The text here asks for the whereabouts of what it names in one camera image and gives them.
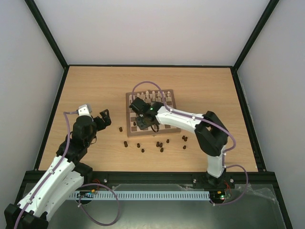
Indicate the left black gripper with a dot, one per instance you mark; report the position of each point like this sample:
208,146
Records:
107,119

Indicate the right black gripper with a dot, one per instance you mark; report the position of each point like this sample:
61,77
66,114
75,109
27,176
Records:
144,121

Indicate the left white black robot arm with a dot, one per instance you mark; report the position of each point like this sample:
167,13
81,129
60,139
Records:
65,174

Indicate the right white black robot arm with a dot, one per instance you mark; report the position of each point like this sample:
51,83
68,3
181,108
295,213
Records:
213,137

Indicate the light pieces back rows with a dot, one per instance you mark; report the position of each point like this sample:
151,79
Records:
153,96

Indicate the wooden chess board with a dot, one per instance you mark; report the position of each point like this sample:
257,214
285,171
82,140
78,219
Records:
166,126

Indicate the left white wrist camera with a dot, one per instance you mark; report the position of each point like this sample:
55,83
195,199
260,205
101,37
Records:
84,110

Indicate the white slotted cable duct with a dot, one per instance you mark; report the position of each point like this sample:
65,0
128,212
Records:
142,195

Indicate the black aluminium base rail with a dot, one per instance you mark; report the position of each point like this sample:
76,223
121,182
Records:
198,180

